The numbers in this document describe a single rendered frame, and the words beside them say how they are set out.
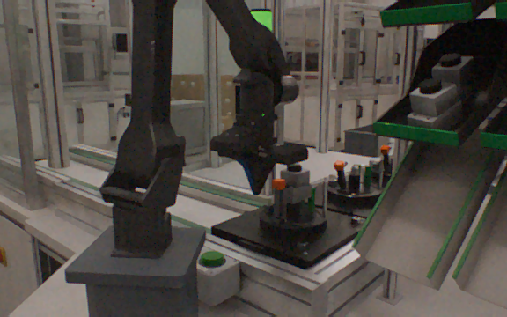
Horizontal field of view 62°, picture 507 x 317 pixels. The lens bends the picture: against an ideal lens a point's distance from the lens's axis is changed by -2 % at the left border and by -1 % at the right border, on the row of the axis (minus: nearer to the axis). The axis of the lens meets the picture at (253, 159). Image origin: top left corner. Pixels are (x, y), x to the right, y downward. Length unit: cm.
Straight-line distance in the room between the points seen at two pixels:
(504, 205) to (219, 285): 46
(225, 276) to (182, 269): 23
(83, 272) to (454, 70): 57
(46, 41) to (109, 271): 123
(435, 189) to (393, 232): 10
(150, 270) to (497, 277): 46
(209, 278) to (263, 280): 9
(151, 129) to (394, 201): 42
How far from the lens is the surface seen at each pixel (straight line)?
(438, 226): 71
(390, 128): 66
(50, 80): 168
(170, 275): 52
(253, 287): 77
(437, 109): 63
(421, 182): 76
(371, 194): 106
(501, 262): 69
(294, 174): 84
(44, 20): 168
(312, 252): 78
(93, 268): 55
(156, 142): 53
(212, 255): 76
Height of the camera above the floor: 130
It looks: 13 degrees down
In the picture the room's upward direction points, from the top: straight up
